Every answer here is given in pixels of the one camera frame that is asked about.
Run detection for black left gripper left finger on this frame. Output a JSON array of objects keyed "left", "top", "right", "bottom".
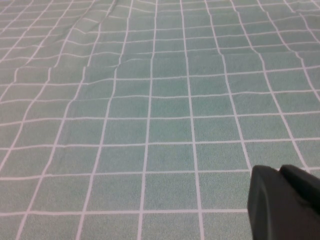
[{"left": 246, "top": 164, "right": 320, "bottom": 240}]

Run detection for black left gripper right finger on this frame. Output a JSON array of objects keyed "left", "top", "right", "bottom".
[{"left": 278, "top": 164, "right": 320, "bottom": 216}]

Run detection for green checked tablecloth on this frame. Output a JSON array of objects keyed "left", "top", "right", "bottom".
[{"left": 0, "top": 0, "right": 320, "bottom": 240}]

